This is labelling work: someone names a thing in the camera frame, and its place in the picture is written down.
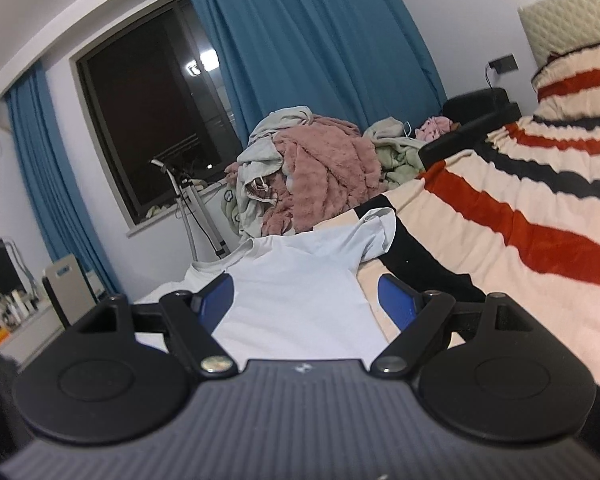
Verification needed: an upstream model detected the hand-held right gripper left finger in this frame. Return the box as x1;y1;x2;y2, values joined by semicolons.
62;272;238;378

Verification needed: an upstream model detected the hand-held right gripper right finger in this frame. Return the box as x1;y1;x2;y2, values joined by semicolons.
370;274;538;380

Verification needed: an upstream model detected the white t-shirt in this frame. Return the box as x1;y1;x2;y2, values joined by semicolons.
132;207;398;366

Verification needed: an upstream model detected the white vanity desk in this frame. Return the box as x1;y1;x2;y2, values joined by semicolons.
0;305;67;367

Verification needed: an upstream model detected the white tripod stand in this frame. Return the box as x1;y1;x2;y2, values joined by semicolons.
150;157;231;261

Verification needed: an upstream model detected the green printed fleece blanket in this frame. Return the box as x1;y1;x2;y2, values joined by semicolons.
219;187;244;241

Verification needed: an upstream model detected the row of cosmetic bottles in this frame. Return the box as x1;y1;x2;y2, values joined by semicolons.
0;287;46;326

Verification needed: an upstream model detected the white window sill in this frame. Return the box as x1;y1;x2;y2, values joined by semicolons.
126;180;231;239

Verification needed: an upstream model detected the striped fleece blanket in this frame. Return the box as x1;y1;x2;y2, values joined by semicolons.
130;35;600;443

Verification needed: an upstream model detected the wavy vanity mirror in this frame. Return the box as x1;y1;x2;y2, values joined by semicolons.
0;234;34;306

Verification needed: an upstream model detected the pale green blanket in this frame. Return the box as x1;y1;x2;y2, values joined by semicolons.
362;116;429;192

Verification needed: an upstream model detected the pink fluffy blanket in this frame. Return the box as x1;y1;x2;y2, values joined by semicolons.
225;116;389;236

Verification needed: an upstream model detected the pink cloth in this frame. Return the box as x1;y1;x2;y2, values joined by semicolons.
415;116;454;142

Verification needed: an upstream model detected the grey white hoodie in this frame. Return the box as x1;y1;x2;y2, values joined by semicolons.
235;106;322;239

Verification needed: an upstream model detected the dark framed window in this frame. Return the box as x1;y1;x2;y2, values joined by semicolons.
70;0;247;227

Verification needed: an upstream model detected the blue curtain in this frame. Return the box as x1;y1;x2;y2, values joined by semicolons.
180;0;449;162
5;57;124;297

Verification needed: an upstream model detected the black armchair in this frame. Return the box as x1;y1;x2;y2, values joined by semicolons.
417;87;522;171

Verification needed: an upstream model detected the black wall socket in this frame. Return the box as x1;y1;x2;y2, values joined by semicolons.
485;53;519;89

